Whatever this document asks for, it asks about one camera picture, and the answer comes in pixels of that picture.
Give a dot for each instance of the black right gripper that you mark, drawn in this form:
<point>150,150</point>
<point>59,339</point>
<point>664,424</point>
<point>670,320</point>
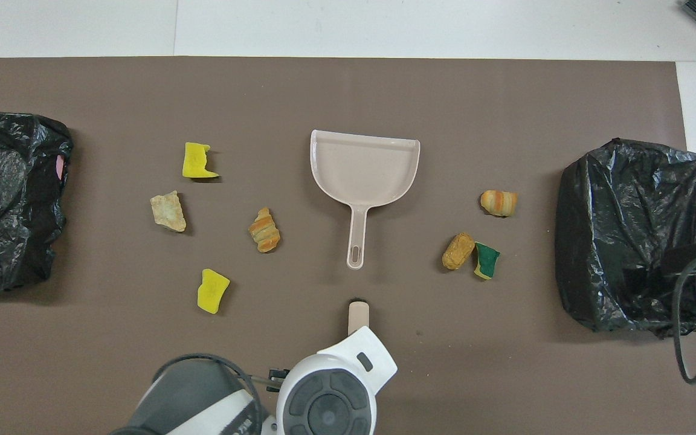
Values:
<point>695,260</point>

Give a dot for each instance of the orange striped croissant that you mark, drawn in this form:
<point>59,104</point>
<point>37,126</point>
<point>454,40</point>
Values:
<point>498,203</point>
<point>264,231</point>

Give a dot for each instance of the beige hand brush black bristles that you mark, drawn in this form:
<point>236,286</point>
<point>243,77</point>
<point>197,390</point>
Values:
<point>358,317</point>

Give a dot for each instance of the beige plastic dustpan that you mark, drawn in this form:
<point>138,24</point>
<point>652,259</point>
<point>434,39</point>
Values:
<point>363,169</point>

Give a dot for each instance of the yellow notched sponge piece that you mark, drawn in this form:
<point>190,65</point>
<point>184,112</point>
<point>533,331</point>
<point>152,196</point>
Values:
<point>196,162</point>

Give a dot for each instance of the pale beige bread chunk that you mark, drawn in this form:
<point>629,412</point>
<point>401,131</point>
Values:
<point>168,211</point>

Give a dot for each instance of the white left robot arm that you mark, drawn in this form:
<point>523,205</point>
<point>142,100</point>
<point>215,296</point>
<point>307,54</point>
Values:
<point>324,411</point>

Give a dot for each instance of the black bag-lined bin pink spot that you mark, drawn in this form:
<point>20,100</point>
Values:
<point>9,199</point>

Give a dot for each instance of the green and yellow sponge piece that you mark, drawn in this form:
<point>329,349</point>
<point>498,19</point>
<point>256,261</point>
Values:
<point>488,261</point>

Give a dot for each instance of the brown oval bread roll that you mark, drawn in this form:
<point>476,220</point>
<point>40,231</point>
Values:
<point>458,251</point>

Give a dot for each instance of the brown table mat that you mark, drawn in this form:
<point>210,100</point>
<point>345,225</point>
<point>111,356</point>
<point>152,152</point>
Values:
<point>384,90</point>

